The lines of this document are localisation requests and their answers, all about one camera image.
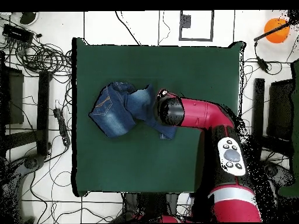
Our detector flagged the blue denim jeans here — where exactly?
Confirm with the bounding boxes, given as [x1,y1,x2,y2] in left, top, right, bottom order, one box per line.
[88,80,179,141]

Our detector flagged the dark green table cloth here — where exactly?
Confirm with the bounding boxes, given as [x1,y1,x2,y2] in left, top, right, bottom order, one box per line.
[72,37,246,197]

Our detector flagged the black stand foot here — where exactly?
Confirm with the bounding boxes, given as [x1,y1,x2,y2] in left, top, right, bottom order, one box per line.
[251,78,265,145]
[36,70,53,156]

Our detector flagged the black power adapter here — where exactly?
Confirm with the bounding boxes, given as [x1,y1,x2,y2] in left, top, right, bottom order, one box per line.
[256,56,270,72]

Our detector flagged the black power strip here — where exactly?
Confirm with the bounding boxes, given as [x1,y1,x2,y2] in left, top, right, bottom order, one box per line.
[53,107,71,147]

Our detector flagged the dark box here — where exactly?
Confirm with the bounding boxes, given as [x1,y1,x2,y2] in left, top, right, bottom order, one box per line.
[0,66,25,125]
[267,78,295,141]

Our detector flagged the black rod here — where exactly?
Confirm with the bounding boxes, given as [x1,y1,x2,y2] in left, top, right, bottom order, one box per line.
[253,19,293,42]

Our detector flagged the orange round object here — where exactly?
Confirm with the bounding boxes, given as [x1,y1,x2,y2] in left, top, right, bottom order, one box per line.
[263,17,291,44]

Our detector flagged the dark green hanging cloth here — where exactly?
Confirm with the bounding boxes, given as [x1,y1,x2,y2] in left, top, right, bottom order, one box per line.
[277,59,299,198]

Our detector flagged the grey chair base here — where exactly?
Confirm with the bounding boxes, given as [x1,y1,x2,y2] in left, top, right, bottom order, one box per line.
[263,160,295,187]
[4,153,46,185]

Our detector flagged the dark round object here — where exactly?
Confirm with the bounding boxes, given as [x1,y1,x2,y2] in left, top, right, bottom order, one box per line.
[19,12,39,25]

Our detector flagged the black device box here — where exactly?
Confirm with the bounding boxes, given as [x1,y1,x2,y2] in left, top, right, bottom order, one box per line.
[2,23,34,45]

